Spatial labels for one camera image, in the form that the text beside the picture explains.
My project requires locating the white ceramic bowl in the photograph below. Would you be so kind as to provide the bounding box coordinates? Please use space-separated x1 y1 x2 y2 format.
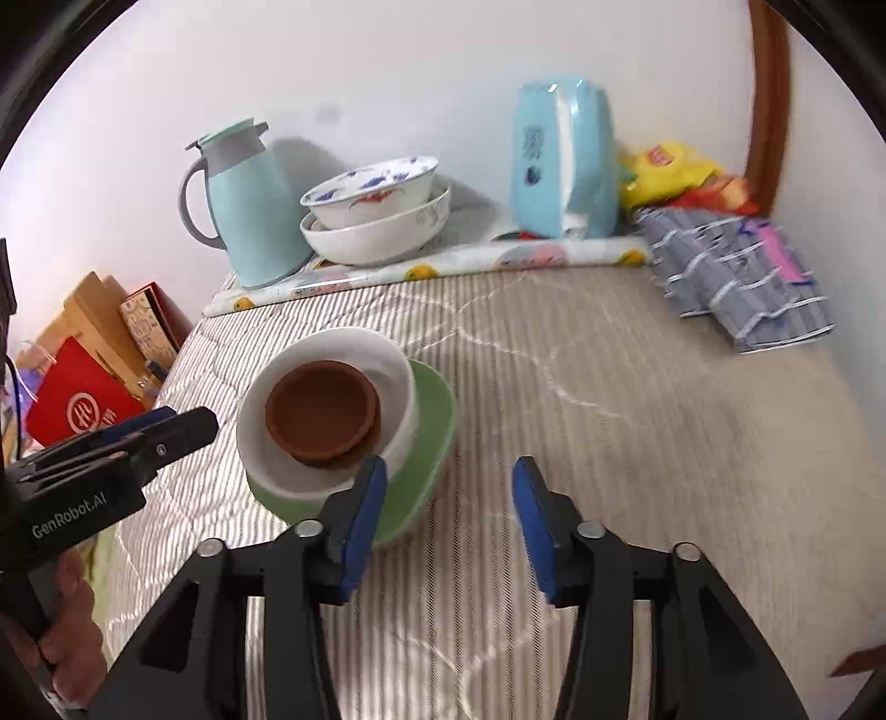
236 327 419 502

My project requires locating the brown small bowl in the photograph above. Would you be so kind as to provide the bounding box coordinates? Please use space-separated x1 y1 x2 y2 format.
293 415 380 470
264 360 382 459

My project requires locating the green square plate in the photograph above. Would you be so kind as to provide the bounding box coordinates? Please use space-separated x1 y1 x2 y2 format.
236 351 455 548

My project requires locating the person's left hand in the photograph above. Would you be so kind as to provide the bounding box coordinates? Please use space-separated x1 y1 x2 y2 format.
2 548 108 709

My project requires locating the red paper bag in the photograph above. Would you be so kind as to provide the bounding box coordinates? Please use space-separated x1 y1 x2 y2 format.
24 337 144 447

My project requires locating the patterned gift box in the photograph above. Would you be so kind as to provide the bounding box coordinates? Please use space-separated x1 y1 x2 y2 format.
119 282 192 371

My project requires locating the brown cardboard box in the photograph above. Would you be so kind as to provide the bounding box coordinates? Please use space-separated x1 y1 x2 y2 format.
12 271 159 408

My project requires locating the light blue thermos jug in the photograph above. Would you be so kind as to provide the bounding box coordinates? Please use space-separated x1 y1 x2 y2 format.
177 119 312 288

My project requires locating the striped quilted table cover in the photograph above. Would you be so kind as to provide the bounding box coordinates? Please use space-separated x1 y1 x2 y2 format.
101 267 884 718

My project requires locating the large white porcelain bowl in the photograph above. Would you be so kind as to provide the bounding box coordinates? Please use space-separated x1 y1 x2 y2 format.
300 180 452 267

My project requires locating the blue patterned porcelain bowl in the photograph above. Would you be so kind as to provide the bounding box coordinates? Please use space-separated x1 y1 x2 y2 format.
300 155 439 229

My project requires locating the grey checked folded cloth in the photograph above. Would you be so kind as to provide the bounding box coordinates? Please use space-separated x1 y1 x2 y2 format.
632 207 835 354

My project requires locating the fruit print rolled mat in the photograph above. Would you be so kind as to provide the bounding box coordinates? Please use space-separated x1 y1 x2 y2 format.
203 235 652 318

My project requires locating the orange snack bag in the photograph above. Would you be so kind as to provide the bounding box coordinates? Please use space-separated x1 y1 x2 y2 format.
668 174 759 216

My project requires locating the yellow chips bag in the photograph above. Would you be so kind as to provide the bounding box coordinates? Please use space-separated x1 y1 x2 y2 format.
617 141 724 213

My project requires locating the light blue electric kettle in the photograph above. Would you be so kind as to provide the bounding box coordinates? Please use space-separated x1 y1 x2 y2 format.
511 76 620 240

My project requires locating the brown wooden door frame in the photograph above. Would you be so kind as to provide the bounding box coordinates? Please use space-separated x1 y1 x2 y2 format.
745 0 791 216

